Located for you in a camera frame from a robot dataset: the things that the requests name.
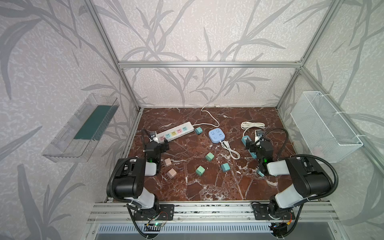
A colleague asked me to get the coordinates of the teal usb plug cube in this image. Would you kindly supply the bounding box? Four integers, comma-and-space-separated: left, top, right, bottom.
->
221, 163, 231, 173

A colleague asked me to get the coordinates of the blue strip white cable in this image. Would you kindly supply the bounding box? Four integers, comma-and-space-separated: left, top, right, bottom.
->
220, 140, 241, 160

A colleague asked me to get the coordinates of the white wire mesh basket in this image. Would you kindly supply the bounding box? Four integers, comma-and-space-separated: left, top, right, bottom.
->
291, 91, 363, 163

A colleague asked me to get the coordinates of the long white pastel power strip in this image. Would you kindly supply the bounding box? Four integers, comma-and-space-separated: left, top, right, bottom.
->
154, 122, 194, 144

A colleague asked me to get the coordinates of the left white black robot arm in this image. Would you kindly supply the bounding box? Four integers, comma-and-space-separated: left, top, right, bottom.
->
106, 129, 169, 215

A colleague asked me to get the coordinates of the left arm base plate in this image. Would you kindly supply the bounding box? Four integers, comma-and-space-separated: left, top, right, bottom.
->
134, 204, 175, 221

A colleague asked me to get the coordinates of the pink plug cube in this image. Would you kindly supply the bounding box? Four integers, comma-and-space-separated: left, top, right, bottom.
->
167, 169, 177, 179
163, 158, 172, 167

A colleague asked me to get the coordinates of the teal plug cube near strip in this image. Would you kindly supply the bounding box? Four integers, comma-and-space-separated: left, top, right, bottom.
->
195, 127, 203, 135

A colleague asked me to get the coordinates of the pink plug cube upper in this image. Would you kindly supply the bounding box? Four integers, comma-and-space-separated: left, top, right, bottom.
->
163, 158, 172, 167

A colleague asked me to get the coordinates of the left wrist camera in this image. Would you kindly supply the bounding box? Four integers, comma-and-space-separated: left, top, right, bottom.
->
149, 131, 159, 142

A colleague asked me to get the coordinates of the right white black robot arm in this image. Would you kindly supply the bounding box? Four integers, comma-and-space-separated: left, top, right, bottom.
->
242, 128, 339, 220

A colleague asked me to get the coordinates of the clear plastic wall tray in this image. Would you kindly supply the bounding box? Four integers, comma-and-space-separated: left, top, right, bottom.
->
42, 94, 120, 163

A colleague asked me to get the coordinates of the teal power strip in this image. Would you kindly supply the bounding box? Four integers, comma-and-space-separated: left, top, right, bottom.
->
242, 136, 257, 159

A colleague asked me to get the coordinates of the white power strip cable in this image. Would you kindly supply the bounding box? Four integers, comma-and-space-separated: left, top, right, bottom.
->
191, 104, 221, 128

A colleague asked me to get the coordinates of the coiled white teal-strip cable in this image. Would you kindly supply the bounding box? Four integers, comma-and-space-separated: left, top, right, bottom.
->
240, 121, 266, 139

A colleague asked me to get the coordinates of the square blue power strip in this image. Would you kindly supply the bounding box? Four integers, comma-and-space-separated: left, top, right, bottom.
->
209, 128, 226, 144

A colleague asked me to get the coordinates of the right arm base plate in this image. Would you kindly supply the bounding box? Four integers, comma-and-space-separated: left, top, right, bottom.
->
251, 202, 296, 222

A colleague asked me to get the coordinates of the pink plug cube lower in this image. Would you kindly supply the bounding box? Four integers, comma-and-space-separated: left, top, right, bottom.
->
167, 169, 177, 179

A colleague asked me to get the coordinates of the aluminium front rail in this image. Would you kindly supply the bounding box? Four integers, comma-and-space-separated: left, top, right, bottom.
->
87, 201, 340, 224

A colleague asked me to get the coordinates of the light green usb plug cube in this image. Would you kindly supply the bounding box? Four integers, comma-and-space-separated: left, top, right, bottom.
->
196, 166, 206, 177

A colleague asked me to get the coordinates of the teal plug cube right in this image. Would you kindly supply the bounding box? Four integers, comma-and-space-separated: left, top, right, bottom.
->
257, 169, 265, 178

